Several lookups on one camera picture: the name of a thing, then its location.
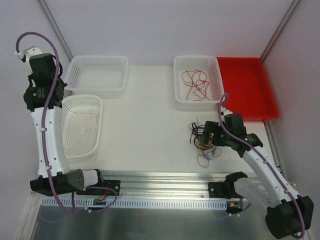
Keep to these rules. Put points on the white rectangular basket centre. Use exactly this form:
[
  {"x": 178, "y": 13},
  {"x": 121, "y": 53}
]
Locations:
[{"x": 198, "y": 84}]

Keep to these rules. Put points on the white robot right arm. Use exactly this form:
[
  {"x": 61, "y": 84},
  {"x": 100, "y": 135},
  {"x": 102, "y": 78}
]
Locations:
[{"x": 286, "y": 212}]

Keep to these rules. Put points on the white oval basket left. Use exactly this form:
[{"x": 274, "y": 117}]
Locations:
[{"x": 81, "y": 125}]

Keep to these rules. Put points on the white rectangular basket back left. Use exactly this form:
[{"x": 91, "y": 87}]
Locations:
[{"x": 102, "y": 75}]

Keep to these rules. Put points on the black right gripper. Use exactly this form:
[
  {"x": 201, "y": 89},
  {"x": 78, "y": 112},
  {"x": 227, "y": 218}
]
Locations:
[{"x": 207, "y": 135}]

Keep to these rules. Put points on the white rectangular basket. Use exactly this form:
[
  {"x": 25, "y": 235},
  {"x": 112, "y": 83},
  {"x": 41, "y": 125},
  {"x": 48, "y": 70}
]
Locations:
[
  {"x": 198, "y": 84},
  {"x": 102, "y": 75}
]

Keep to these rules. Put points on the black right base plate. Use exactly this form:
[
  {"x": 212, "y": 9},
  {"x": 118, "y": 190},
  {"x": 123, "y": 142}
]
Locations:
[{"x": 222, "y": 190}]

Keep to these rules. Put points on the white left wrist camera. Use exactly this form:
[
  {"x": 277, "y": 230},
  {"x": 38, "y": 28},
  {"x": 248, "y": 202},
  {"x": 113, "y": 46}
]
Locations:
[{"x": 25, "y": 55}]

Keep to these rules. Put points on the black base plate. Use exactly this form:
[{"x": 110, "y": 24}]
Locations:
[
  {"x": 101, "y": 188},
  {"x": 222, "y": 190}
]

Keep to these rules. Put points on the white slotted cable duct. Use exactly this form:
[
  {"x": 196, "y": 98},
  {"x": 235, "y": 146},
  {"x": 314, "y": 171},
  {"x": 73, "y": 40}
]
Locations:
[{"x": 176, "y": 204}]

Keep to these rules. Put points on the aluminium mounting rail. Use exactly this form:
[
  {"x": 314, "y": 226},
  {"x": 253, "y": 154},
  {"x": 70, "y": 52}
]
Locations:
[{"x": 164, "y": 185}]

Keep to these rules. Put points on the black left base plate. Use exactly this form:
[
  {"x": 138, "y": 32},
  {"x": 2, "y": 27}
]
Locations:
[{"x": 101, "y": 188}]

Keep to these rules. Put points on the red plastic tray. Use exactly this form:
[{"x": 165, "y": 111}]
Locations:
[{"x": 248, "y": 88}]

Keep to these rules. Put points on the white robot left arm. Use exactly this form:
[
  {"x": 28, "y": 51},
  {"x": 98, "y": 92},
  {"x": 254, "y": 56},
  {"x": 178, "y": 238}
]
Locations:
[{"x": 43, "y": 99}]

